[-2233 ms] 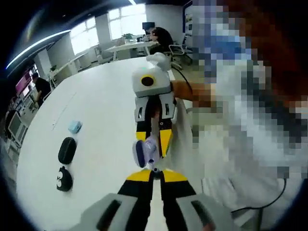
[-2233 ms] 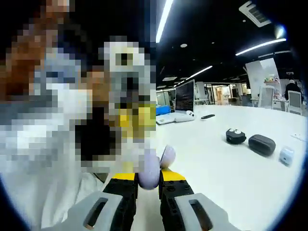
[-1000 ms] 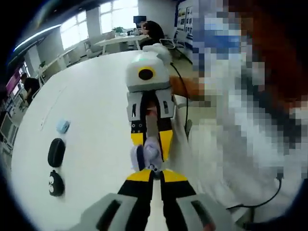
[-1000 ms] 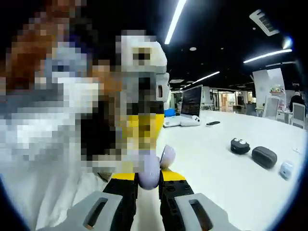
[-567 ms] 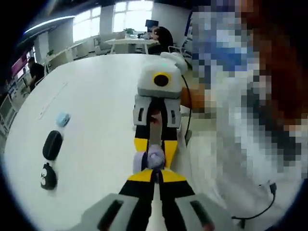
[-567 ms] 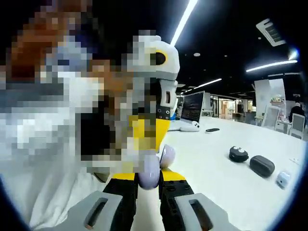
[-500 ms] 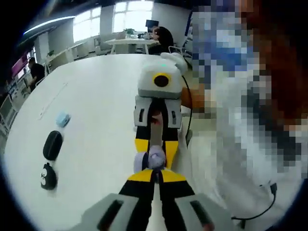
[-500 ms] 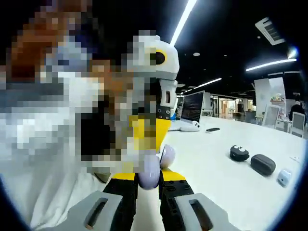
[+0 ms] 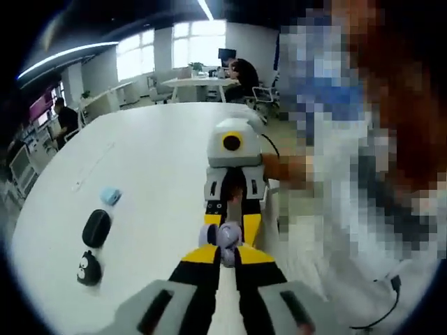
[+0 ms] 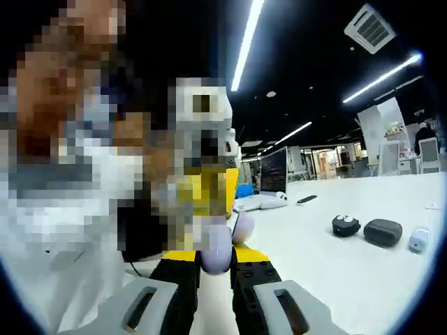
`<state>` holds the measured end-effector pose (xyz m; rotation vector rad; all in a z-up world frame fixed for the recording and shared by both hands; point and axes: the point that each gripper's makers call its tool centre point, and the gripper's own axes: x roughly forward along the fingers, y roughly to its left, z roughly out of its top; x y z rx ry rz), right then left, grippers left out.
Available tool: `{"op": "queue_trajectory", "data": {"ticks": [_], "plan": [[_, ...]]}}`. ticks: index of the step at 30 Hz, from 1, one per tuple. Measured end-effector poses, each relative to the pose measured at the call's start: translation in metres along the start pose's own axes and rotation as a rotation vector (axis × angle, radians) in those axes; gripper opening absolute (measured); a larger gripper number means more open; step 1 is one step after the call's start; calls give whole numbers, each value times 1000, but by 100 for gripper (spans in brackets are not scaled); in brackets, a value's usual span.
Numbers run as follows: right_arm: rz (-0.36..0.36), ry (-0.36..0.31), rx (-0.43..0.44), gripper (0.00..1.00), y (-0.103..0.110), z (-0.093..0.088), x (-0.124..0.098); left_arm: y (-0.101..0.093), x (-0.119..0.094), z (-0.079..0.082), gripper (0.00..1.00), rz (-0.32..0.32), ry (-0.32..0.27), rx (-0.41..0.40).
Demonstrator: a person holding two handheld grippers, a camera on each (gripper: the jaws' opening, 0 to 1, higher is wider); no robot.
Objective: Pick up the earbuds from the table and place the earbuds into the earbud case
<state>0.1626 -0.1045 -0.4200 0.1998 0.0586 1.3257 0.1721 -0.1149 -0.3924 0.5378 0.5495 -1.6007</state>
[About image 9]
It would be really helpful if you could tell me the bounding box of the black cable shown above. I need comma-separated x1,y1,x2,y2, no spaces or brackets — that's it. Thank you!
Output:
349,274,403,331
260,132,280,158

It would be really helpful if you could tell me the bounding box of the black oval earbud case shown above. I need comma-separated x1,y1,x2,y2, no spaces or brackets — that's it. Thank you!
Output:
82,209,112,247

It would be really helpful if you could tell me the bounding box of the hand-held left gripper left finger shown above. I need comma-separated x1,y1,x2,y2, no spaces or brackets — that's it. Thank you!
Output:
115,243,225,335

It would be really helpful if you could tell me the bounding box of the long ceiling light strip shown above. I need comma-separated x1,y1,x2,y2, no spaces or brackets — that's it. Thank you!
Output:
17,40,120,80
197,0,216,20

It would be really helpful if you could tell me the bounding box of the pink wall screen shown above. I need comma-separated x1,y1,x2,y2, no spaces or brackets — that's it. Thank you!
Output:
29,91,57,122

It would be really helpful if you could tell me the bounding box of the black googly-eyed earbud case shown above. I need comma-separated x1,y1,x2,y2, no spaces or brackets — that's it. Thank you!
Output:
76,250,103,288

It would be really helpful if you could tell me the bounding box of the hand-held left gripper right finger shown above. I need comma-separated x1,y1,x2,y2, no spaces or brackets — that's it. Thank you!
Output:
234,246,338,335

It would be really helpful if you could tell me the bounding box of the lavender earbud case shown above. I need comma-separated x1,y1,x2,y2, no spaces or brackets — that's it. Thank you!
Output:
198,222,244,269

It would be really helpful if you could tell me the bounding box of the light blue earbud case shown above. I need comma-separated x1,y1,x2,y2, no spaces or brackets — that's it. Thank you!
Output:
100,187,124,206

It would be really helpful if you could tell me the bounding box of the white meeting table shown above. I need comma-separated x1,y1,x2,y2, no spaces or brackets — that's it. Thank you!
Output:
162,76,242,104

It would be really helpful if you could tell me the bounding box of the white mesh office chair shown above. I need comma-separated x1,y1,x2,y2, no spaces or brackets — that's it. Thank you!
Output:
8,144,40,197
251,85,280,117

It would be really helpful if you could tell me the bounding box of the white office desk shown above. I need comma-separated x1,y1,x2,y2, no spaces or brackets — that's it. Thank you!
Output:
79,82,135,116

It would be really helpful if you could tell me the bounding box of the person's right hand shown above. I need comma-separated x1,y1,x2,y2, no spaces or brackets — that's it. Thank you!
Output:
261,152,280,183

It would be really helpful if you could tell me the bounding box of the person's white shirt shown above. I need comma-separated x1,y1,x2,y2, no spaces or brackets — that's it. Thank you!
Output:
279,258,437,332

